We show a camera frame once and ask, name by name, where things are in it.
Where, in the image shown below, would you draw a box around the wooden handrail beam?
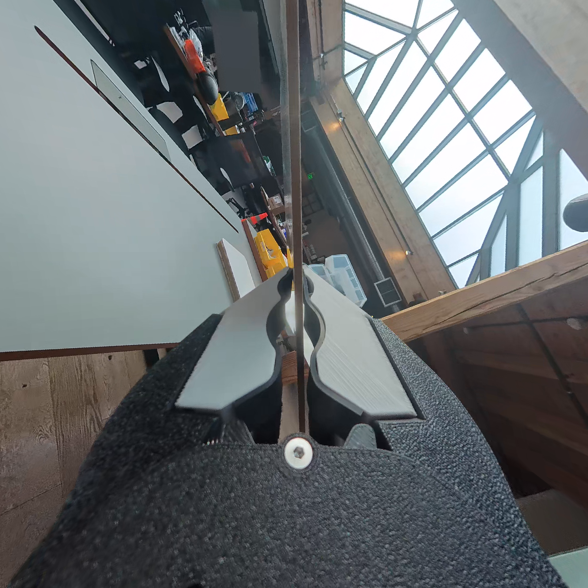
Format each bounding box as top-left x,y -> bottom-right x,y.
380,240 -> 588,344

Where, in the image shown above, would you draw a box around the black helmet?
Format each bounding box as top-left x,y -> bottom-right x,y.
197,72 -> 220,105

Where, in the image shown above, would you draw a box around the black office chair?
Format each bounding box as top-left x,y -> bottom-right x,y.
138,55 -> 208,149
188,132 -> 273,194

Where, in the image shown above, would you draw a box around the orange parts bin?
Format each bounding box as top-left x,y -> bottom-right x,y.
183,38 -> 207,75

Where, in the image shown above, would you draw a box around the white rounded board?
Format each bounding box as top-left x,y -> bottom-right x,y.
285,0 -> 308,435

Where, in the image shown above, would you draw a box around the stack of white boards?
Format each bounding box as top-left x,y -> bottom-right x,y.
216,238 -> 259,302

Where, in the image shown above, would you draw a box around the clear plastic drawer boxes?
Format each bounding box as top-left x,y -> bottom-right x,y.
307,254 -> 369,309

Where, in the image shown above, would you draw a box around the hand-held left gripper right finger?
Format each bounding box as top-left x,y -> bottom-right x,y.
302,271 -> 425,423

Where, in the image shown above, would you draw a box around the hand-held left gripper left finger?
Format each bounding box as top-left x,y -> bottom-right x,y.
175,267 -> 296,422

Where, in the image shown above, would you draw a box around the yellow parts bins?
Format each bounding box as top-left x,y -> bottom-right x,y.
240,216 -> 295,285

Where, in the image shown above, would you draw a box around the glass roof window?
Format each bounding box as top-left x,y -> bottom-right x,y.
342,0 -> 588,289

